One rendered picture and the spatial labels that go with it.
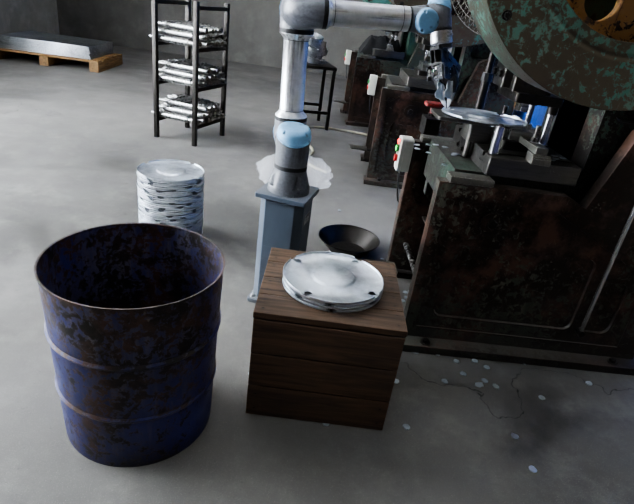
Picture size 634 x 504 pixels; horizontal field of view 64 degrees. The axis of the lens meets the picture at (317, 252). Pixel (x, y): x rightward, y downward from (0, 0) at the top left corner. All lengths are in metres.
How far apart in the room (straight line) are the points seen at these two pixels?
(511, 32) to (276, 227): 0.96
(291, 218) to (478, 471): 0.98
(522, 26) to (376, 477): 1.17
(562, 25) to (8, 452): 1.68
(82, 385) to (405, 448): 0.86
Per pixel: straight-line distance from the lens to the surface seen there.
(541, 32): 1.41
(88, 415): 1.33
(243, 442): 1.47
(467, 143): 1.86
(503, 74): 1.85
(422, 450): 1.55
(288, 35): 1.83
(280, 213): 1.80
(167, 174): 2.34
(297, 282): 1.40
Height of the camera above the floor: 1.09
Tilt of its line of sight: 27 degrees down
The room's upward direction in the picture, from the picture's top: 8 degrees clockwise
